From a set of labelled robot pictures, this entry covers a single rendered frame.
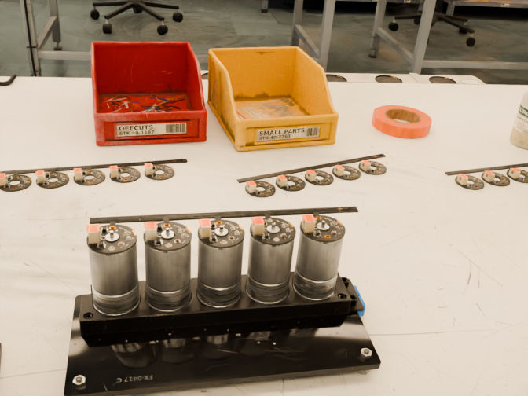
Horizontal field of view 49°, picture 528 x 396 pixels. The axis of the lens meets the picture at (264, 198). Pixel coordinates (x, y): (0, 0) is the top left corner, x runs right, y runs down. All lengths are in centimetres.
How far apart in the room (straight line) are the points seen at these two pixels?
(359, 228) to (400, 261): 4
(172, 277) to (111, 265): 3
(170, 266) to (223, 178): 19
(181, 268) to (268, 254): 5
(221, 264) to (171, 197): 16
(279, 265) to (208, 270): 4
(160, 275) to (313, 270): 8
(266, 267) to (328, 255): 3
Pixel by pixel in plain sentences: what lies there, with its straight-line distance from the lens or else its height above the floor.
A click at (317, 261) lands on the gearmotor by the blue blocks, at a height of 80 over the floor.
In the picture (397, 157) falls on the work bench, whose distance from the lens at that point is 55.
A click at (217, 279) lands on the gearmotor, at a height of 79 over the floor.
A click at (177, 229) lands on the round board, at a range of 31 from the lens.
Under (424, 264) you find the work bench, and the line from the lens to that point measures 42.
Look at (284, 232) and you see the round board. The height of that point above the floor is 81.
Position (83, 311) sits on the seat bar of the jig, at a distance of 33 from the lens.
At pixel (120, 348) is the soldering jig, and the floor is 76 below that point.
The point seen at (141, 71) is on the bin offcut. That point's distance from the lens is 63.
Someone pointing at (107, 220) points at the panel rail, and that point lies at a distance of 32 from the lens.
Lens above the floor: 99
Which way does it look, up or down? 31 degrees down
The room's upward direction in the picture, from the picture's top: 5 degrees clockwise
